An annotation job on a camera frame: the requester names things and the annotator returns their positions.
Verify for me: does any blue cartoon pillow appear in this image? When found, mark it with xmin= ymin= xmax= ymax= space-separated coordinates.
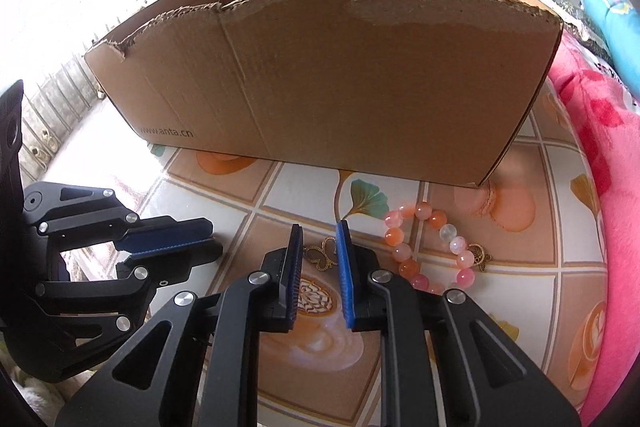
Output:
xmin=575 ymin=0 xmax=640 ymax=98

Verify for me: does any pink floral blanket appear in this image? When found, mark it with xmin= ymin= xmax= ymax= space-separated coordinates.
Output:
xmin=542 ymin=27 xmax=640 ymax=418

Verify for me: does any metal window railing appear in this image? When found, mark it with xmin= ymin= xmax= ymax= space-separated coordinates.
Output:
xmin=20 ymin=52 xmax=106 ymax=188

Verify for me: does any tile pattern tablecloth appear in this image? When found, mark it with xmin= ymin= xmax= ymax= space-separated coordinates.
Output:
xmin=65 ymin=97 xmax=616 ymax=427

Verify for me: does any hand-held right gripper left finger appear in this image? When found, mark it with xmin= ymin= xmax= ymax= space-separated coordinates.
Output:
xmin=54 ymin=223 xmax=304 ymax=427

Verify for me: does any white fleece clothing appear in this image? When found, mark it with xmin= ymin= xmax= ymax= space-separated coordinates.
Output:
xmin=10 ymin=367 xmax=66 ymax=427

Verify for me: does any brown cardboard box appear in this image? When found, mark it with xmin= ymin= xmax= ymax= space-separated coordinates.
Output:
xmin=82 ymin=0 xmax=565 ymax=188

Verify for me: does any orange bead bracelet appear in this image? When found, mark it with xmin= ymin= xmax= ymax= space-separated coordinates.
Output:
xmin=382 ymin=202 xmax=493 ymax=295

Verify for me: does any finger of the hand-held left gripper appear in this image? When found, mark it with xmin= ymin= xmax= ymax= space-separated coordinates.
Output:
xmin=10 ymin=242 xmax=223 ymax=383
xmin=22 ymin=184 xmax=211 ymax=253

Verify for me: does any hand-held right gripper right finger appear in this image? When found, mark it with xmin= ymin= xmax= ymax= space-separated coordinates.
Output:
xmin=336 ymin=221 xmax=581 ymax=427

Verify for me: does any grey-green lace pillow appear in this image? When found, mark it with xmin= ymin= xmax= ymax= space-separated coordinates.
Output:
xmin=520 ymin=0 xmax=608 ymax=58

